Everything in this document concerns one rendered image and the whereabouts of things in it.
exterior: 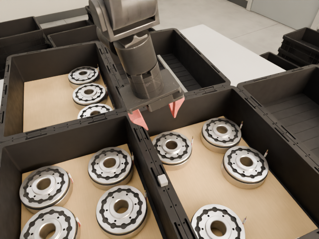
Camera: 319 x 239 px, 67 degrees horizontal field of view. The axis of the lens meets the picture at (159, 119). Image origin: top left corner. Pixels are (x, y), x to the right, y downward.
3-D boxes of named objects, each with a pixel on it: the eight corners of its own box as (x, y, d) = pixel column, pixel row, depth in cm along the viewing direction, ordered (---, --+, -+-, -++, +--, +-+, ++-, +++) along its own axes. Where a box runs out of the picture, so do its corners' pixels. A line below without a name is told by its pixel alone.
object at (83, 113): (117, 124, 66) (117, 122, 66) (80, 133, 64) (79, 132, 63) (109, 101, 73) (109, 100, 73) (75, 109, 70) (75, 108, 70)
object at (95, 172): (135, 178, 54) (135, 176, 54) (89, 188, 52) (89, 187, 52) (127, 144, 61) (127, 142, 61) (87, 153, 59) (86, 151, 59)
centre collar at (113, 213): (137, 212, 48) (137, 211, 47) (114, 224, 46) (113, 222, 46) (127, 192, 51) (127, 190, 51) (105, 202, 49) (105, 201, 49)
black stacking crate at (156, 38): (224, 114, 76) (232, 85, 68) (134, 141, 68) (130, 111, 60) (173, 55, 102) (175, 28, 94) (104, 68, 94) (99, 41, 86)
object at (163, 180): (168, 185, 45) (168, 181, 44) (161, 187, 44) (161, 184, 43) (164, 177, 46) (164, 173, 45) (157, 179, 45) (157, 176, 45)
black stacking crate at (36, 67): (133, 141, 68) (129, 111, 60) (19, 174, 60) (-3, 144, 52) (103, 69, 94) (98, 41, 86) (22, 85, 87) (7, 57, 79)
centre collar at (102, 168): (122, 170, 55) (121, 168, 55) (100, 175, 54) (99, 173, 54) (118, 153, 58) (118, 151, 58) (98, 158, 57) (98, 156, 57)
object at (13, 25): (51, 65, 219) (33, 15, 188) (60, 82, 201) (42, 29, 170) (4, 78, 204) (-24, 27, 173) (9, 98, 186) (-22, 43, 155)
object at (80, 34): (110, 73, 210) (101, 22, 179) (125, 92, 192) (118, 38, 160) (64, 88, 195) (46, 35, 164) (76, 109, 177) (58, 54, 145)
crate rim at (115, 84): (130, 116, 61) (130, 109, 59) (0, 150, 53) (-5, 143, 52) (99, 46, 88) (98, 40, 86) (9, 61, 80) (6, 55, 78)
